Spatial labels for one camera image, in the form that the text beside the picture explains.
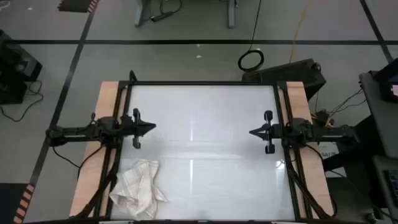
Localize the thin black cable pair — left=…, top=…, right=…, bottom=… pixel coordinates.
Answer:
left=329, top=88, right=368, bottom=118

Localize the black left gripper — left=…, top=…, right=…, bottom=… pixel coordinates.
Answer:
left=120, top=108, right=157, bottom=149

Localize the black table frame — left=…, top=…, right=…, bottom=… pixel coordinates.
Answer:
left=93, top=80, right=335, bottom=222

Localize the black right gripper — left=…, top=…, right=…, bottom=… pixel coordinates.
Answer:
left=249, top=110, right=282, bottom=155

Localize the thin black floor cable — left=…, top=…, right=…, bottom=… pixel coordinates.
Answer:
left=0, top=80, right=44, bottom=123

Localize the black power brick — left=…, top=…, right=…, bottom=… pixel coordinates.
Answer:
left=312, top=109, right=335, bottom=128

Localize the black monitor device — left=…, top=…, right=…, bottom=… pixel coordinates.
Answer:
left=374, top=58, right=398, bottom=103

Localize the black coiled cable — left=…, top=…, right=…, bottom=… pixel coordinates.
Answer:
left=238, top=0, right=265, bottom=73

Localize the black power strip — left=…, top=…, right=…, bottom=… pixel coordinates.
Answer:
left=150, top=11, right=175, bottom=22

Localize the grey desk leg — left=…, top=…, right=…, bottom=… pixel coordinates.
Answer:
left=226, top=0, right=239, bottom=29
left=134, top=0, right=150, bottom=28

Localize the black equipment stack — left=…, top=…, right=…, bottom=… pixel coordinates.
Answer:
left=0, top=29, right=44, bottom=105

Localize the dark keyboard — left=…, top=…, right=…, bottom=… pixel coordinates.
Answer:
left=385, top=169, right=398, bottom=200

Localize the yellow cable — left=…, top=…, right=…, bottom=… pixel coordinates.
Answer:
left=289, top=0, right=312, bottom=65

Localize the grey low desk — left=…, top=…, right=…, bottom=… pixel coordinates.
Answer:
left=371, top=154, right=398, bottom=215

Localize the black orange striped mat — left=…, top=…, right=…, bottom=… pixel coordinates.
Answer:
left=57, top=0, right=100, bottom=14
left=0, top=182, right=35, bottom=224

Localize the white beige checked towel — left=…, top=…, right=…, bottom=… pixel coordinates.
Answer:
left=108, top=159, right=169, bottom=219

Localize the black computer case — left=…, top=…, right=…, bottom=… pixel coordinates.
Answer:
left=241, top=58, right=327, bottom=101

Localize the white paper label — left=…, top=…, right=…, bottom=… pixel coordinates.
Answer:
left=317, top=141, right=348, bottom=178

